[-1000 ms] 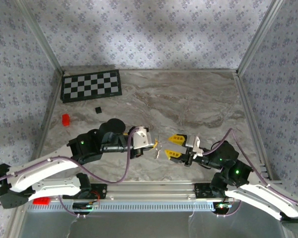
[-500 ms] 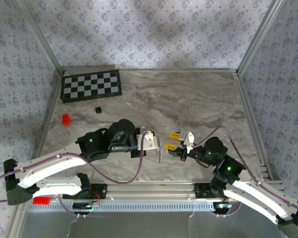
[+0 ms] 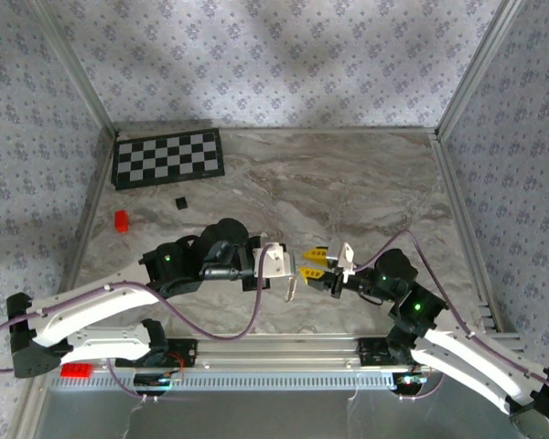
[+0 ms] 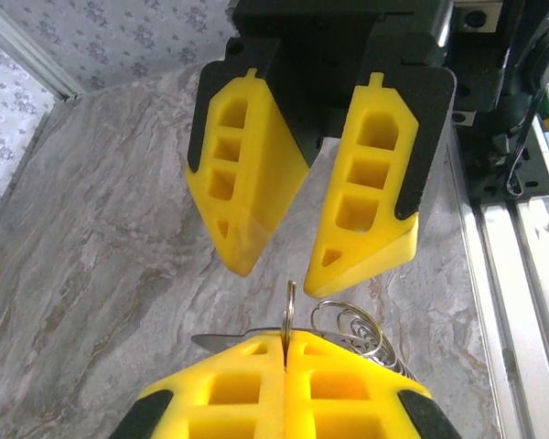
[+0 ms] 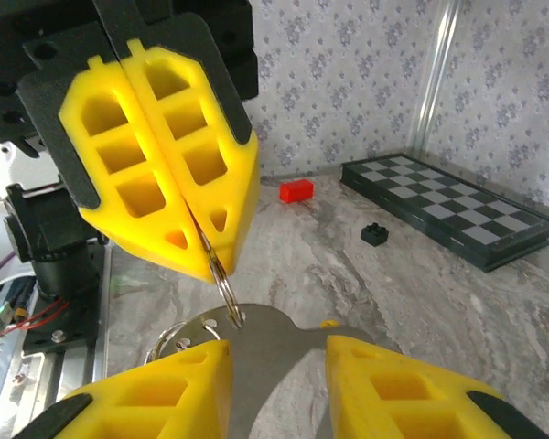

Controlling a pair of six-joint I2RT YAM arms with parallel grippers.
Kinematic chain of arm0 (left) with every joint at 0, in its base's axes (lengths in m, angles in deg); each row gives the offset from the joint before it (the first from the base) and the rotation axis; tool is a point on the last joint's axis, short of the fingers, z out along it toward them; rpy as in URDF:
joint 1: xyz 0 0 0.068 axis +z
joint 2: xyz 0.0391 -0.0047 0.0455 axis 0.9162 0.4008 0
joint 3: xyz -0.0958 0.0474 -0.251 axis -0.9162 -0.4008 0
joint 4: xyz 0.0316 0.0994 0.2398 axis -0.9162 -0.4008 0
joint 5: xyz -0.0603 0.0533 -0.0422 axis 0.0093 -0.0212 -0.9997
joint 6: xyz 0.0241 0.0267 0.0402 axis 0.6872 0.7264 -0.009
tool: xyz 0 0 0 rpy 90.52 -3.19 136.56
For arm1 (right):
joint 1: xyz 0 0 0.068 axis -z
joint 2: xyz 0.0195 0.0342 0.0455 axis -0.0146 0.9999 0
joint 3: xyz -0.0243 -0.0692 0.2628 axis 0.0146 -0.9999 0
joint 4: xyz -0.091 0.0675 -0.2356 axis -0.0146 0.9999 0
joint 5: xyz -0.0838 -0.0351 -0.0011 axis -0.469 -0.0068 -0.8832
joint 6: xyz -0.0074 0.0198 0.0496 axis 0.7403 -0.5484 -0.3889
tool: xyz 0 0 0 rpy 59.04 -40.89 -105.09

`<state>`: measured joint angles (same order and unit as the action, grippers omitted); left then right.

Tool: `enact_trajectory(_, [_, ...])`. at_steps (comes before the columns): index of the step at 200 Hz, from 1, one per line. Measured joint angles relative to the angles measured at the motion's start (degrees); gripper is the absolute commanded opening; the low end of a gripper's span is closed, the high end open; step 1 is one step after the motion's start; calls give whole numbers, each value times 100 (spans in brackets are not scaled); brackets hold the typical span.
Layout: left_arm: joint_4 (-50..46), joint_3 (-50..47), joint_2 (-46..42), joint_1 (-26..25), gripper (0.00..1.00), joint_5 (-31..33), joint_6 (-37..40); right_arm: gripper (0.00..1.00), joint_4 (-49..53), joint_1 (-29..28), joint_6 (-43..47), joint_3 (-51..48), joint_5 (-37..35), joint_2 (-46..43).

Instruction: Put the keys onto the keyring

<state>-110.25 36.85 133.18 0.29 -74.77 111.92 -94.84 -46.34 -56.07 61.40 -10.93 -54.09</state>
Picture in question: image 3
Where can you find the silver metal key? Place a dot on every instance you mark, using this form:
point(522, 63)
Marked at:
point(290, 288)

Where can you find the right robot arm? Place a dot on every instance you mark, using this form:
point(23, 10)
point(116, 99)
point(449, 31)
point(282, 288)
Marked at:
point(476, 366)

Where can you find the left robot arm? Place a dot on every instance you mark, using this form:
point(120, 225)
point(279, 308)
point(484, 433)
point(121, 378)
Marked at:
point(87, 306)

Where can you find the small black block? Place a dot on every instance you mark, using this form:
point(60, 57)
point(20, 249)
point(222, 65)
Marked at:
point(180, 203)

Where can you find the red plastic block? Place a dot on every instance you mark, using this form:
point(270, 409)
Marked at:
point(122, 221)

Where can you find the black and grey checkerboard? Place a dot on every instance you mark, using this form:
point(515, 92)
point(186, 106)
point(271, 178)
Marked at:
point(164, 160)

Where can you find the grey metal sheet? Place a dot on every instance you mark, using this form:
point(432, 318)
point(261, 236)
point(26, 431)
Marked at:
point(256, 416)

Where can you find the flat red brick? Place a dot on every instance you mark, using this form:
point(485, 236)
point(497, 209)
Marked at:
point(75, 370)

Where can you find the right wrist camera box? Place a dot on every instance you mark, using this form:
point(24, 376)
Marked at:
point(345, 256)

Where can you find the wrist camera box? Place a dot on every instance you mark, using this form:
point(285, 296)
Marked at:
point(270, 260)
point(345, 256)

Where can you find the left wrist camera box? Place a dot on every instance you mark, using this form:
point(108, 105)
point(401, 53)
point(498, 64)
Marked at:
point(270, 260)

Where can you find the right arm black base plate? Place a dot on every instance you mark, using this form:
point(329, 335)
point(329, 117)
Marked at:
point(370, 352)

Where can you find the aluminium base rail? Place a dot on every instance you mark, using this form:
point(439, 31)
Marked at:
point(279, 352)

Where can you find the aluminium table edge rail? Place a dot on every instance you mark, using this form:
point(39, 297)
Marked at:
point(457, 206)
point(302, 130)
point(88, 206)

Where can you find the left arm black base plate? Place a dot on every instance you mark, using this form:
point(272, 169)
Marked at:
point(187, 352)

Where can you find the aluminium frame post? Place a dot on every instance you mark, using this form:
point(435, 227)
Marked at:
point(478, 64)
point(75, 68)

